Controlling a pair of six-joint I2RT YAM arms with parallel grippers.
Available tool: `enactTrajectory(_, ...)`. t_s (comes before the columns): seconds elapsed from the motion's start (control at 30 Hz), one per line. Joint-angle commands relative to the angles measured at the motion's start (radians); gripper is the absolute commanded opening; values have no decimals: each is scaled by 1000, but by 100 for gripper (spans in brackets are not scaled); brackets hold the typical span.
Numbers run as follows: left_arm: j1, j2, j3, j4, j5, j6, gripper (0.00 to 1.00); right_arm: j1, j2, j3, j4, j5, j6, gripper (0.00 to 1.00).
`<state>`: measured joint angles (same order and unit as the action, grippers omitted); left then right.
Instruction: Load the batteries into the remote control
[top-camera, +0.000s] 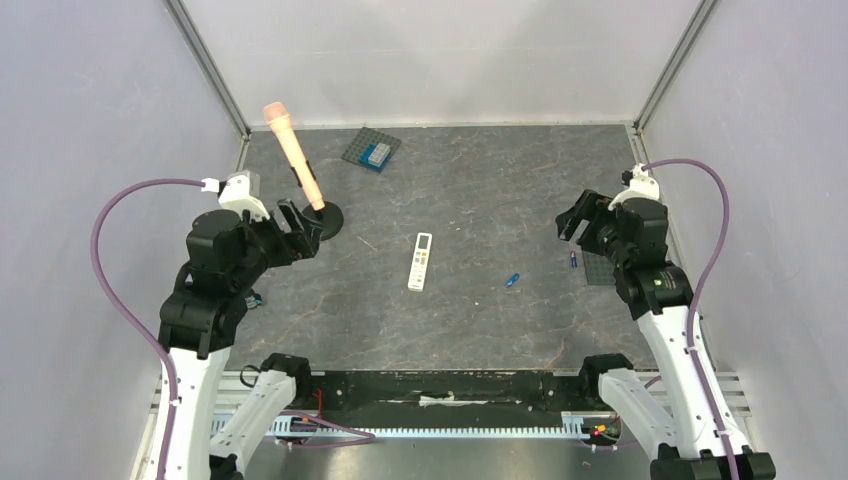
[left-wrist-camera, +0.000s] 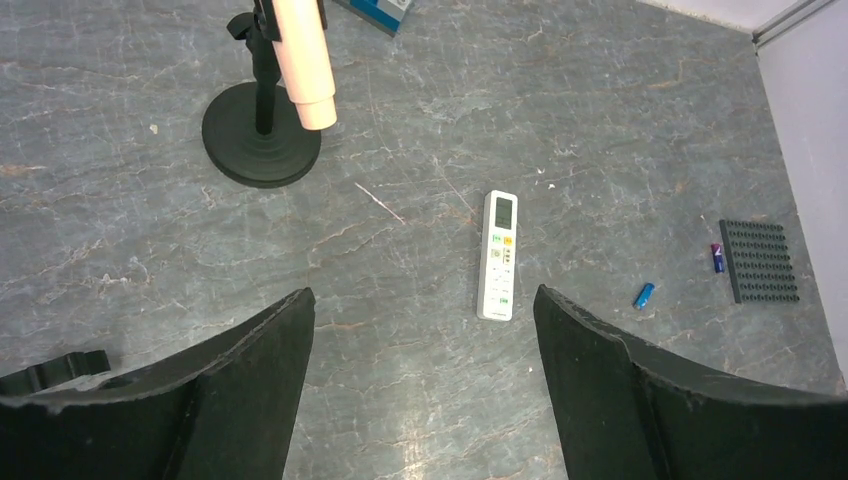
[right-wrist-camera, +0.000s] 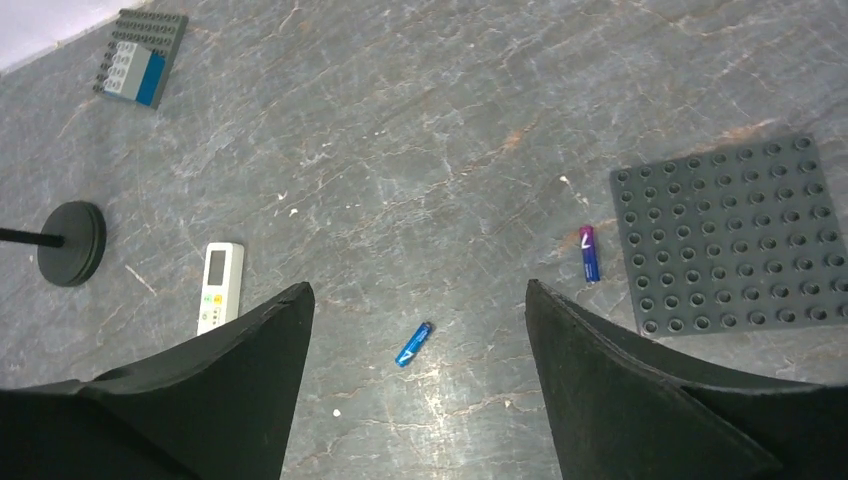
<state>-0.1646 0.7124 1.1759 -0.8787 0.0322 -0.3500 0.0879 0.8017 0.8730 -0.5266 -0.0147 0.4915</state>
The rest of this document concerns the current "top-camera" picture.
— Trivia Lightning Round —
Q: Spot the white remote control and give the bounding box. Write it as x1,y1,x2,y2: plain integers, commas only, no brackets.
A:
407,232,433,292

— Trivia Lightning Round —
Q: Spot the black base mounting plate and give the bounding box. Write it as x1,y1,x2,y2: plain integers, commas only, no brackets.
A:
301,370,610,429

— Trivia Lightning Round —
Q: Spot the small black blue object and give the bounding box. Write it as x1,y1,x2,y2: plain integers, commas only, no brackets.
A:
245,293,264,310

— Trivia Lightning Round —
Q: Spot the dark grey lego baseplate right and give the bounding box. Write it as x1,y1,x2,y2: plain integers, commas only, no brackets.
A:
582,251,615,286

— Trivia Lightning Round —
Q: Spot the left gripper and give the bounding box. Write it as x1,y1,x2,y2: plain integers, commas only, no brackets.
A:
233,196,325,289

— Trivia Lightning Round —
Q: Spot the white toothed cable duct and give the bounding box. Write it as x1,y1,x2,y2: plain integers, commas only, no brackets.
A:
266,416,592,441

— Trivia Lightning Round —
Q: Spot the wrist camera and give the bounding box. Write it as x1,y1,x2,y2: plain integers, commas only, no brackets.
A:
608,163,660,211
218,170,271,222

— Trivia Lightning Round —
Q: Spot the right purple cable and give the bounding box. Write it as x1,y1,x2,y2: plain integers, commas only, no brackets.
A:
639,158,743,480

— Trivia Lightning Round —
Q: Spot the blue lego brick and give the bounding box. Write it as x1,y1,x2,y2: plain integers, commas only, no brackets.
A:
359,143,392,173

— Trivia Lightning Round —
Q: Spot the grey lego baseplate far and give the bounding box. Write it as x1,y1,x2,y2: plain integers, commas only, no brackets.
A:
341,127,402,173

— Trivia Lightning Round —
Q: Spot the black round microphone stand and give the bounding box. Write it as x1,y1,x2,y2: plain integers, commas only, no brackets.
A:
302,201,344,241

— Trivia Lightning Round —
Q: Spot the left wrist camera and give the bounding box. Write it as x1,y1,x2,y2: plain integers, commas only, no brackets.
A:
218,170,271,222

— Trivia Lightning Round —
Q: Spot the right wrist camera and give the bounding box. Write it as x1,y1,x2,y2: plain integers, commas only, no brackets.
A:
608,163,660,211

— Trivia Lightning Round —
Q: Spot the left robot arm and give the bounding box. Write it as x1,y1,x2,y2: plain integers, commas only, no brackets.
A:
144,200,323,479

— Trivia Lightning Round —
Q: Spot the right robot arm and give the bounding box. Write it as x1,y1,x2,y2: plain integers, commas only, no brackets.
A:
556,190,776,479

